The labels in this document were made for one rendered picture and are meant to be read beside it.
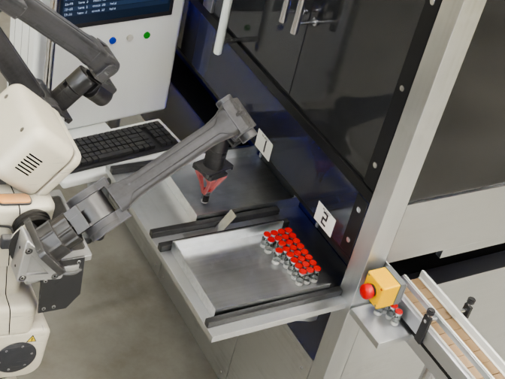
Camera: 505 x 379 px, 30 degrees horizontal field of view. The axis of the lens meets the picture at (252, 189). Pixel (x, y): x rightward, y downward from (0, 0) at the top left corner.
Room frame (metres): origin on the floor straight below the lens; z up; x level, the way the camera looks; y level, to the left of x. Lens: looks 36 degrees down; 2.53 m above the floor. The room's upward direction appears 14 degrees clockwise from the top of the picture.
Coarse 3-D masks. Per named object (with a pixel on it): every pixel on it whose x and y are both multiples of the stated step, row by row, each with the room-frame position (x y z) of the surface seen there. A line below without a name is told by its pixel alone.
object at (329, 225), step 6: (318, 204) 2.03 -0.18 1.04; (318, 210) 2.02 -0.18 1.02; (324, 210) 2.00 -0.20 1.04; (318, 216) 2.02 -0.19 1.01; (324, 216) 2.00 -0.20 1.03; (330, 216) 1.98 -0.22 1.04; (318, 222) 2.01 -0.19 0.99; (324, 222) 1.99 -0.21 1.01; (330, 222) 1.98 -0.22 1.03; (324, 228) 1.99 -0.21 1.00; (330, 228) 1.97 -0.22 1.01; (330, 234) 1.96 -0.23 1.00
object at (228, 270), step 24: (192, 240) 1.91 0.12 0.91; (216, 240) 1.95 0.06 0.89; (240, 240) 1.99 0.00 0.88; (192, 264) 1.85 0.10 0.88; (216, 264) 1.87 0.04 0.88; (240, 264) 1.89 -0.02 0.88; (264, 264) 1.92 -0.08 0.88; (216, 288) 1.78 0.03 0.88; (240, 288) 1.80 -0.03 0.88; (264, 288) 1.82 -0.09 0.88; (288, 288) 1.85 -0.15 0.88; (312, 288) 1.84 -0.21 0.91; (216, 312) 1.67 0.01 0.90
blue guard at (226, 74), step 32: (192, 32) 2.67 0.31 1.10; (192, 64) 2.65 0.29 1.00; (224, 64) 2.50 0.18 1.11; (224, 96) 2.47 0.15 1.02; (256, 96) 2.34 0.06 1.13; (256, 128) 2.31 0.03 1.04; (288, 128) 2.20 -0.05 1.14; (288, 160) 2.17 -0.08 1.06; (320, 160) 2.06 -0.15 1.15; (320, 192) 2.04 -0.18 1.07; (352, 192) 1.94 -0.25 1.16
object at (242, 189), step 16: (192, 160) 2.28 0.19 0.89; (240, 160) 2.36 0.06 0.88; (256, 160) 2.38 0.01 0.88; (176, 176) 2.20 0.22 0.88; (192, 176) 2.22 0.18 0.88; (240, 176) 2.28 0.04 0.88; (256, 176) 2.30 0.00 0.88; (272, 176) 2.32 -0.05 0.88; (176, 192) 2.11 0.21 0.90; (192, 192) 2.15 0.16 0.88; (224, 192) 2.18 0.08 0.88; (240, 192) 2.20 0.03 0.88; (256, 192) 2.22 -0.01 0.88; (272, 192) 2.24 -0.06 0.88; (192, 208) 2.03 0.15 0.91; (208, 208) 2.09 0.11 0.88; (224, 208) 2.11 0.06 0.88; (240, 208) 2.09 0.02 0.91; (256, 208) 2.12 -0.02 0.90
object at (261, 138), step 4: (260, 132) 2.29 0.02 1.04; (260, 136) 2.29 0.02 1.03; (264, 136) 2.27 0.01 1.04; (256, 140) 2.30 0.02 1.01; (260, 140) 2.28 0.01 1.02; (264, 140) 2.27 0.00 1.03; (268, 140) 2.25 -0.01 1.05; (256, 144) 2.29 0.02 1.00; (260, 144) 2.28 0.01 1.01; (264, 144) 2.26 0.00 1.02; (268, 144) 2.25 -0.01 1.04; (272, 144) 2.23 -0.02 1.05; (260, 148) 2.27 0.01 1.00; (268, 148) 2.24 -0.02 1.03; (264, 152) 2.26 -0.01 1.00; (268, 152) 2.24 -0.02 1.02; (268, 156) 2.24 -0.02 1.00; (268, 160) 2.23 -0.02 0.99
